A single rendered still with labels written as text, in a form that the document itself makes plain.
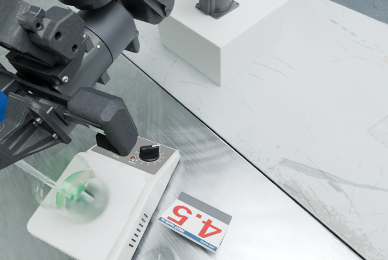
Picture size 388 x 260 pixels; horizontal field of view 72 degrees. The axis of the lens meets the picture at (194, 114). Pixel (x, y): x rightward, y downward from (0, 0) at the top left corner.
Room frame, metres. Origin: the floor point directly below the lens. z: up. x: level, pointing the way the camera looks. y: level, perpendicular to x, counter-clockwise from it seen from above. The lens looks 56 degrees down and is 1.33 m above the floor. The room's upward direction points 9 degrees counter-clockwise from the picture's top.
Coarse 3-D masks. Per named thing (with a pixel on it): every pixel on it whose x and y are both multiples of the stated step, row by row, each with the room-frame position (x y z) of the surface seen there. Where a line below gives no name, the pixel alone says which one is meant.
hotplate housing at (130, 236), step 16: (96, 144) 0.23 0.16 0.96; (112, 160) 0.19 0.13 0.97; (176, 160) 0.19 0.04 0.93; (144, 176) 0.16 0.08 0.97; (160, 176) 0.16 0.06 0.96; (144, 192) 0.13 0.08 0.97; (160, 192) 0.14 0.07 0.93; (144, 208) 0.11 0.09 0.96; (128, 224) 0.09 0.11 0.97; (144, 224) 0.10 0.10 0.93; (128, 240) 0.08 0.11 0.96; (112, 256) 0.06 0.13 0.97; (128, 256) 0.06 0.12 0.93
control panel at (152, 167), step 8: (136, 144) 0.23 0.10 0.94; (144, 144) 0.23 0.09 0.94; (152, 144) 0.22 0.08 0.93; (160, 144) 0.22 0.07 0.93; (96, 152) 0.21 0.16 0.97; (104, 152) 0.21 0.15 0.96; (136, 152) 0.21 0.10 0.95; (160, 152) 0.21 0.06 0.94; (168, 152) 0.21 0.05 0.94; (120, 160) 0.19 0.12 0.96; (128, 160) 0.19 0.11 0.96; (136, 160) 0.19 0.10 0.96; (160, 160) 0.19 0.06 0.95; (136, 168) 0.17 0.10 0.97; (144, 168) 0.17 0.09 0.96; (152, 168) 0.17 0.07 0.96; (160, 168) 0.17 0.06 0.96
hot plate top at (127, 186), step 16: (96, 160) 0.18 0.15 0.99; (112, 176) 0.15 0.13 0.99; (128, 176) 0.15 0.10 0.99; (112, 192) 0.13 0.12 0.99; (128, 192) 0.13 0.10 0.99; (112, 208) 0.11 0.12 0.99; (128, 208) 0.11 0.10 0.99; (32, 224) 0.11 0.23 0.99; (48, 224) 0.10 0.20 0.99; (64, 224) 0.10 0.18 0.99; (80, 224) 0.10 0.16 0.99; (96, 224) 0.09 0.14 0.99; (112, 224) 0.09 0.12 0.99; (48, 240) 0.08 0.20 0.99; (64, 240) 0.08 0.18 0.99; (80, 240) 0.08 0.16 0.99; (96, 240) 0.07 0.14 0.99; (112, 240) 0.07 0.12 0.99; (80, 256) 0.06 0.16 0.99; (96, 256) 0.06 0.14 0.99
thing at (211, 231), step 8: (176, 208) 0.12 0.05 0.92; (184, 208) 0.12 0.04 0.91; (168, 216) 0.10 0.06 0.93; (176, 216) 0.10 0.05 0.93; (184, 216) 0.10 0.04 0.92; (192, 216) 0.10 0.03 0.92; (200, 216) 0.10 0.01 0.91; (176, 224) 0.09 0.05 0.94; (184, 224) 0.09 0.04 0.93; (192, 224) 0.09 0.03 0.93; (200, 224) 0.09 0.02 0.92; (208, 224) 0.09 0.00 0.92; (216, 224) 0.09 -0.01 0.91; (192, 232) 0.08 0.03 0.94; (200, 232) 0.08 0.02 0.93; (208, 232) 0.08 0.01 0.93; (216, 232) 0.07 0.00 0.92; (208, 240) 0.06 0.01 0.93; (216, 240) 0.06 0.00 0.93
